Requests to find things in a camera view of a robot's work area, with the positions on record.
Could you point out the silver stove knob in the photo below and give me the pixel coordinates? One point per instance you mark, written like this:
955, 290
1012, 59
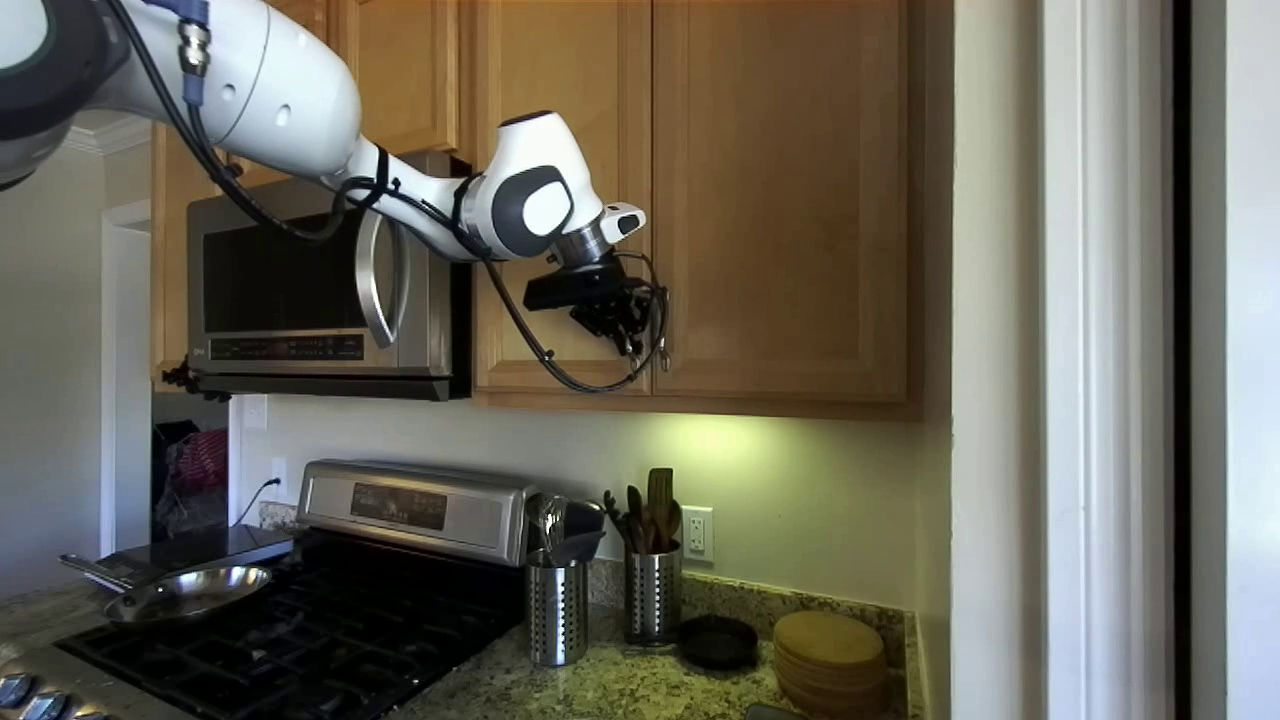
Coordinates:
15, 689
48, 704

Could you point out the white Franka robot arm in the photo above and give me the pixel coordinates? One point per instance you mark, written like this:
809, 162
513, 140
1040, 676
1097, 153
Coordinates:
265, 92

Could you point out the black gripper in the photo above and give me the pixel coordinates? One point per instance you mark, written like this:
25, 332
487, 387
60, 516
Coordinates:
608, 301

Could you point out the dark bag with pink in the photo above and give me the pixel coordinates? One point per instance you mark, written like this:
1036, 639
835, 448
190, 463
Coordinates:
186, 480

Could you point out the black gas stove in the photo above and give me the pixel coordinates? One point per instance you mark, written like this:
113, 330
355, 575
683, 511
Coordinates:
332, 627

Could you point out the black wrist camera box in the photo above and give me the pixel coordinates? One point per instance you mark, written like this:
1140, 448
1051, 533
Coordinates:
561, 290

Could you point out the wooden upper cabinets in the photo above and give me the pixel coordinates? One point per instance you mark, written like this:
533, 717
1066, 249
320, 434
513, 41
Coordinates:
929, 202

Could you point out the black cooking utensil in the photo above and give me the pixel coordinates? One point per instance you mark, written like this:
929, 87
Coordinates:
625, 521

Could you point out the grey spatula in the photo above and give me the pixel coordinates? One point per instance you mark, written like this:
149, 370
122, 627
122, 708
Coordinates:
583, 529

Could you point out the wooden cabinet door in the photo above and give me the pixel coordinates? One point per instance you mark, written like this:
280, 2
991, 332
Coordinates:
561, 53
784, 175

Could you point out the steel frying pan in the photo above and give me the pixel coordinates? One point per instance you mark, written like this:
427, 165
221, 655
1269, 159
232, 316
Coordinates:
212, 586

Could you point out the white door frame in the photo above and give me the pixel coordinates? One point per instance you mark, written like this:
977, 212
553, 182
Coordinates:
1107, 402

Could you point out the perforated steel utensil holder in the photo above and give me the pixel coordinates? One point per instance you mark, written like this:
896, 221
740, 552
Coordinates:
654, 593
556, 612

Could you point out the steel ladle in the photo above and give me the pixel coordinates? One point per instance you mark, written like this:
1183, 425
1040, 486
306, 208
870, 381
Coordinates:
542, 516

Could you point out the white wall outlet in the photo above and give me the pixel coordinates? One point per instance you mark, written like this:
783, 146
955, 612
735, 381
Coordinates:
697, 533

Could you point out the stainless steel microwave oven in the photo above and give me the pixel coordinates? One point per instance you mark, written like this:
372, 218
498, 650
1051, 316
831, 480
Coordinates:
293, 292

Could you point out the wooden spatula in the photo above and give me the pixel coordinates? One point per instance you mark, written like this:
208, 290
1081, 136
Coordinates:
661, 506

